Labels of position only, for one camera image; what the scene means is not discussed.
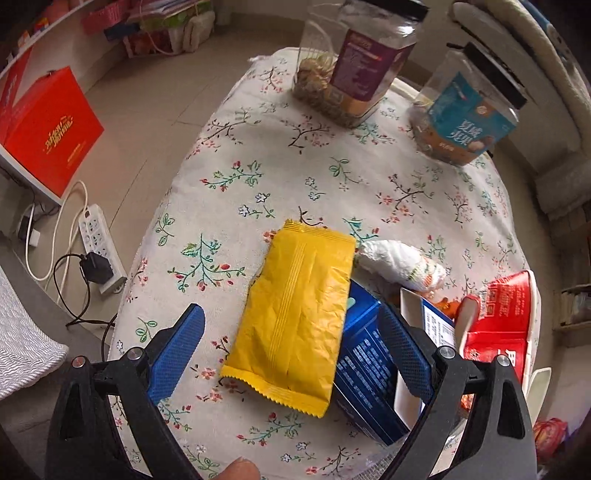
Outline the black power adapter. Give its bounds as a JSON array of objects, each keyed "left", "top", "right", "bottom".
[{"left": 79, "top": 253, "right": 115, "bottom": 283}]

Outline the grey woven cloth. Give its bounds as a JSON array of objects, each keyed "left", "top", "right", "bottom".
[{"left": 0, "top": 265, "right": 70, "bottom": 409}]

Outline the red gift box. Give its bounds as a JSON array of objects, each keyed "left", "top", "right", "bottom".
[{"left": 4, "top": 66, "right": 105, "bottom": 198}]

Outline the black cable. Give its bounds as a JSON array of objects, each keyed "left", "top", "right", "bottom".
[{"left": 53, "top": 253, "right": 118, "bottom": 344}]

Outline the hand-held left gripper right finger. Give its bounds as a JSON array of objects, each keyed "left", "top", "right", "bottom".
[{"left": 378, "top": 302, "right": 539, "bottom": 480}]

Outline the white cable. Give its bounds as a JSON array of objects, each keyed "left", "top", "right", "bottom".
[{"left": 21, "top": 181, "right": 89, "bottom": 282}]

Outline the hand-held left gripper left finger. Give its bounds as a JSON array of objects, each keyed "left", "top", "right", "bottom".
[{"left": 46, "top": 303, "right": 206, "bottom": 480}]

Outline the pink plastic basket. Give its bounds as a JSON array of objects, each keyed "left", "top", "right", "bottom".
[{"left": 82, "top": 0, "right": 132, "bottom": 34}]

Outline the yellow snack packet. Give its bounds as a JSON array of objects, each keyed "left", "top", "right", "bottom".
[{"left": 220, "top": 220, "right": 357, "bottom": 418}]

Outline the white charger plug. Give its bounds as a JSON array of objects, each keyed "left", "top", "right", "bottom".
[{"left": 18, "top": 205, "right": 42, "bottom": 247}]

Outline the grey office chair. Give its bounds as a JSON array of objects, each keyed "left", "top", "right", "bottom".
[{"left": 450, "top": 0, "right": 591, "bottom": 217}]

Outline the white shelf unit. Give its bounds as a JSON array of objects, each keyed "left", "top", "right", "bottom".
[{"left": 0, "top": 0, "right": 222, "bottom": 206}]

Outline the white fuzzy cloth item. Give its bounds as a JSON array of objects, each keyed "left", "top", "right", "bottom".
[{"left": 182, "top": 10, "right": 217, "bottom": 51}]

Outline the white wrapper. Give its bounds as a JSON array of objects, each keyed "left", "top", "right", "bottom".
[{"left": 358, "top": 239, "right": 448, "bottom": 292}]

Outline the purple label plastic jar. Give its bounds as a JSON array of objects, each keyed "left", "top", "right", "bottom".
[{"left": 292, "top": 0, "right": 430, "bottom": 129}]

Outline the blue cardboard box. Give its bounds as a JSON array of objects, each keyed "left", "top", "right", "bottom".
[{"left": 333, "top": 279, "right": 458, "bottom": 446}]

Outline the red and white carton box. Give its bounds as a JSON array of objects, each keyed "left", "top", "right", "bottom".
[{"left": 455, "top": 270, "right": 552, "bottom": 425}]

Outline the blue label plastic jar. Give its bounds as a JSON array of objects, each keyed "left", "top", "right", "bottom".
[{"left": 410, "top": 42, "right": 528, "bottom": 168}]

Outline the floral tablecloth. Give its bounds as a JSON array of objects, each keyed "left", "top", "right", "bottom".
[{"left": 107, "top": 46, "right": 532, "bottom": 480}]

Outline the white power strip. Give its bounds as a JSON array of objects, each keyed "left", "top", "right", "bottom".
[{"left": 78, "top": 204, "right": 127, "bottom": 295}]

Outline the wooden shelf unit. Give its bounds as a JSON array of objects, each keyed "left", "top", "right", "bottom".
[{"left": 551, "top": 284, "right": 591, "bottom": 347}]

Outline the person's left hand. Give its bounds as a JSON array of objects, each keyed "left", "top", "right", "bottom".
[{"left": 216, "top": 457, "right": 260, "bottom": 480}]

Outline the red plastic bag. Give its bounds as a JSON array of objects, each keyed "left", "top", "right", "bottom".
[{"left": 533, "top": 418, "right": 568, "bottom": 457}]

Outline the stack of papers and bags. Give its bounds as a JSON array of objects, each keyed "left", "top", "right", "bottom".
[{"left": 122, "top": 0, "right": 195, "bottom": 58}]

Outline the red paper bag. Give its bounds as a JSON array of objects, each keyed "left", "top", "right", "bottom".
[{"left": 0, "top": 46, "right": 34, "bottom": 141}]

